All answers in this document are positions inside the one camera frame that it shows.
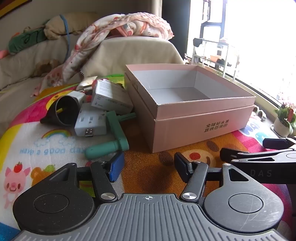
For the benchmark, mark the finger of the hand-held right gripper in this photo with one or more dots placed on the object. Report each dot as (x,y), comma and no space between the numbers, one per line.
(242,154)
(277,141)

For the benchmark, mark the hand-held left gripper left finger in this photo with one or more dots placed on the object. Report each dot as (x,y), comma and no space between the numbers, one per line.
(116,165)

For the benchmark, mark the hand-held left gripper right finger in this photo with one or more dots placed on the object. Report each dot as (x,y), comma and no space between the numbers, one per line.
(182,165)

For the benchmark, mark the green hand crank tool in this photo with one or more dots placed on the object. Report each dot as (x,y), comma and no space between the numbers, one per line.
(115,129)

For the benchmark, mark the pink cardboard box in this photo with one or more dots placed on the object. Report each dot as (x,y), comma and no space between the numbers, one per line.
(185,129)

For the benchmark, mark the white socket adapter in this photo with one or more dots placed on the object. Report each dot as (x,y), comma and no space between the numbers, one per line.
(90,120)

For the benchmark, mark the white small carton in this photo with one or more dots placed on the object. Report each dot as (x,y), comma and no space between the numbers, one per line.
(108,97)

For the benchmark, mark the small red object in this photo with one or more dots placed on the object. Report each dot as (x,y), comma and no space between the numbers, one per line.
(88,97)

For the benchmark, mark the black plastic cup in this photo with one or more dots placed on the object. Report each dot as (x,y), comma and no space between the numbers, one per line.
(66,109)

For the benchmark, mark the white charger plug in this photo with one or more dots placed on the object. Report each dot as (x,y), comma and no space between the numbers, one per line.
(78,96)

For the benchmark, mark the potted plant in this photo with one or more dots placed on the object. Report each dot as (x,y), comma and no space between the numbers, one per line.
(283,122)

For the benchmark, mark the small grey figurines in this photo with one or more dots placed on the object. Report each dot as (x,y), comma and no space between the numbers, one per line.
(259,113)

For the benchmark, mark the colourful cartoon play mat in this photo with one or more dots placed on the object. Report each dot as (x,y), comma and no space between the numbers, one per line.
(46,143)

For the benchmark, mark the metal storage rack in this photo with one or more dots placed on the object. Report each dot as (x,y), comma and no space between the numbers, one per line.
(208,58)

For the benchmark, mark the pink floral blanket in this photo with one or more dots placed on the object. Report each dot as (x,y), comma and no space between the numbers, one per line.
(92,39)

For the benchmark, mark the beige sofa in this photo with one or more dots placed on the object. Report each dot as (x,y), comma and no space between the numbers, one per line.
(27,64)

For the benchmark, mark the beige pillow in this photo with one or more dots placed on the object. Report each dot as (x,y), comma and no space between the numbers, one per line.
(76,23)

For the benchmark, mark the green plush toy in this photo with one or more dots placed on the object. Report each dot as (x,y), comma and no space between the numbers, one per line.
(25,41)

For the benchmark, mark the framed wall picture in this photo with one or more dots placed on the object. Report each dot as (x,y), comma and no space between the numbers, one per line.
(9,5)

